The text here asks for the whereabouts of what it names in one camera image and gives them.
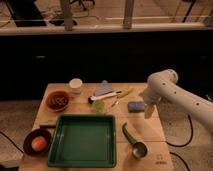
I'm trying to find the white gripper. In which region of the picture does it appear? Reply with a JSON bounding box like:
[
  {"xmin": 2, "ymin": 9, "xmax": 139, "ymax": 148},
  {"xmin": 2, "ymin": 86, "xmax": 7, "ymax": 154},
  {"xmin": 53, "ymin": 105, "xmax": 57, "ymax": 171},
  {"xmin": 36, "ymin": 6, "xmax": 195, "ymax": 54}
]
[{"xmin": 142, "ymin": 87, "xmax": 161, "ymax": 119}]

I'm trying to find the blue sponge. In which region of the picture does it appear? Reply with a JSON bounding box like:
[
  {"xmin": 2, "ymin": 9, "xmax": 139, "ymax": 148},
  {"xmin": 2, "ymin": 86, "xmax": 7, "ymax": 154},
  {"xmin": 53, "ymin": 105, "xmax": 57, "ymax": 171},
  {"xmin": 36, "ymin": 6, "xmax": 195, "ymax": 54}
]
[{"xmin": 128, "ymin": 101, "xmax": 145, "ymax": 113}]

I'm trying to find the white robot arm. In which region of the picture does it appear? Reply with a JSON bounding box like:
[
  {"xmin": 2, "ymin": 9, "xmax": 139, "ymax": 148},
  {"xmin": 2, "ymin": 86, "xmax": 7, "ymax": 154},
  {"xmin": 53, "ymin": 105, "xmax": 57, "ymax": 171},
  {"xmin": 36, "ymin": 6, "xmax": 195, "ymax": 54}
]
[{"xmin": 141, "ymin": 69, "xmax": 213, "ymax": 134}]

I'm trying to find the green plastic tray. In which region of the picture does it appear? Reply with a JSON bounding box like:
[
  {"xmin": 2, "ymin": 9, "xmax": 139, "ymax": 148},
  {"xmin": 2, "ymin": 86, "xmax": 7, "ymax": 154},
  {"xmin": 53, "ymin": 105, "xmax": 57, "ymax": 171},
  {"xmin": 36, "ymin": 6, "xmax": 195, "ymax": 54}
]
[{"xmin": 47, "ymin": 114, "xmax": 117, "ymax": 168}]

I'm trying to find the wooden table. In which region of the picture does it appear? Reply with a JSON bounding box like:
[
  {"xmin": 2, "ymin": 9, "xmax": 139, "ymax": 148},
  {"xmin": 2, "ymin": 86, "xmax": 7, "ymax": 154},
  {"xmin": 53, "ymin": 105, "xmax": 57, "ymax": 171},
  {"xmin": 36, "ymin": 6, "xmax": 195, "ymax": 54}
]
[{"xmin": 19, "ymin": 83, "xmax": 174, "ymax": 171}]

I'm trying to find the grey blue cloth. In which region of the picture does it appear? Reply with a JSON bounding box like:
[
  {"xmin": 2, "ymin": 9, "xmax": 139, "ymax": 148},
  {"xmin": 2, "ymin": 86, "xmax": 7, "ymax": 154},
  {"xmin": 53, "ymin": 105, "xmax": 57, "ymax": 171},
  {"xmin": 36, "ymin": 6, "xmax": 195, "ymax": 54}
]
[{"xmin": 94, "ymin": 80, "xmax": 113, "ymax": 96}]

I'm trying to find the light green small object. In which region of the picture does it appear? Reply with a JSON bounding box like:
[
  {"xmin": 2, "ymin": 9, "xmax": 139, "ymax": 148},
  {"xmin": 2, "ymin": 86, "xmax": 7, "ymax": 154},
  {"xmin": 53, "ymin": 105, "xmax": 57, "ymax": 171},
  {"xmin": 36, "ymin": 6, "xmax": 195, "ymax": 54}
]
[{"xmin": 92, "ymin": 100, "xmax": 105, "ymax": 114}]

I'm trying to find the white cup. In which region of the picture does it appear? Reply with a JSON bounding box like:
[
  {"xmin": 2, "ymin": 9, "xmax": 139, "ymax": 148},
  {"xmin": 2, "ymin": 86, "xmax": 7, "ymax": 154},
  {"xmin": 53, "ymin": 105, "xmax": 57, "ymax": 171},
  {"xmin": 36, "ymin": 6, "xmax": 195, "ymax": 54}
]
[{"xmin": 69, "ymin": 78, "xmax": 83, "ymax": 94}]

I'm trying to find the orange bowl with contents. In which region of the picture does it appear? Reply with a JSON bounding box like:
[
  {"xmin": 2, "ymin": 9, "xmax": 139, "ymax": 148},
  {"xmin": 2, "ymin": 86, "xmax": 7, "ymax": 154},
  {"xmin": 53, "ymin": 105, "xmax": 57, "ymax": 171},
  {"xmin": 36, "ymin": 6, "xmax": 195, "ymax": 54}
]
[{"xmin": 45, "ymin": 91, "xmax": 70, "ymax": 112}]

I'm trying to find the black marker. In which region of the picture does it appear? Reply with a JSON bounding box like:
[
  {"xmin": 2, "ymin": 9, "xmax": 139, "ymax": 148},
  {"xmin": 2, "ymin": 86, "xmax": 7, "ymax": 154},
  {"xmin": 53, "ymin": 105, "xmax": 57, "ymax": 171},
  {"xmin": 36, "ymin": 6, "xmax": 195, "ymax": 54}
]
[{"xmin": 40, "ymin": 125, "xmax": 56, "ymax": 129}]

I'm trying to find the orange fruit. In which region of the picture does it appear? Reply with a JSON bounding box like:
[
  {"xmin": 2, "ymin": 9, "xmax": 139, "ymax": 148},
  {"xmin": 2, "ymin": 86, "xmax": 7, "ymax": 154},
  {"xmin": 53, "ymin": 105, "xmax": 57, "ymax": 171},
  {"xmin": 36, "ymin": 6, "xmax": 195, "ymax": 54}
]
[{"xmin": 31, "ymin": 136, "xmax": 47, "ymax": 151}]

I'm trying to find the dark brown bowl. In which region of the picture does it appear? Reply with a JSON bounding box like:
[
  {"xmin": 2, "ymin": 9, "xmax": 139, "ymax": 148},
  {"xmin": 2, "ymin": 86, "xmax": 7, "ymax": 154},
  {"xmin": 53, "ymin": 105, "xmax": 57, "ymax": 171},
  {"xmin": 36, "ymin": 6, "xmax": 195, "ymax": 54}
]
[{"xmin": 23, "ymin": 129, "xmax": 52, "ymax": 156}]

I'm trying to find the yellow handled knife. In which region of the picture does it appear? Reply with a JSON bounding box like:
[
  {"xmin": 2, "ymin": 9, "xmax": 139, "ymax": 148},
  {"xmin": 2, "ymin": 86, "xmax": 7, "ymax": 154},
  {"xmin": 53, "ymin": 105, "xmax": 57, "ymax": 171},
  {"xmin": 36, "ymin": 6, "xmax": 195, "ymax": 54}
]
[{"xmin": 111, "ymin": 87, "xmax": 133, "ymax": 107}]

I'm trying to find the green handled metal scoop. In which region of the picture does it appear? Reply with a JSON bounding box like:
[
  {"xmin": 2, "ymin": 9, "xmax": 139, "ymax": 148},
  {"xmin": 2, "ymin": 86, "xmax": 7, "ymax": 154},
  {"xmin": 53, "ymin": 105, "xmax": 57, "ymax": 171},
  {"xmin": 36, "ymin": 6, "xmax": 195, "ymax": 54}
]
[{"xmin": 122, "ymin": 123, "xmax": 148, "ymax": 159}]

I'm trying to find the black cable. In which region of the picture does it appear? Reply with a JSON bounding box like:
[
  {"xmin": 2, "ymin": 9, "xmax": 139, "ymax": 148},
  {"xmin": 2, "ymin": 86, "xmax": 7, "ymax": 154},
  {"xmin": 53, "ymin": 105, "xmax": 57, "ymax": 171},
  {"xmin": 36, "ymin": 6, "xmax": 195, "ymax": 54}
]
[{"xmin": 166, "ymin": 114, "xmax": 195, "ymax": 148}]

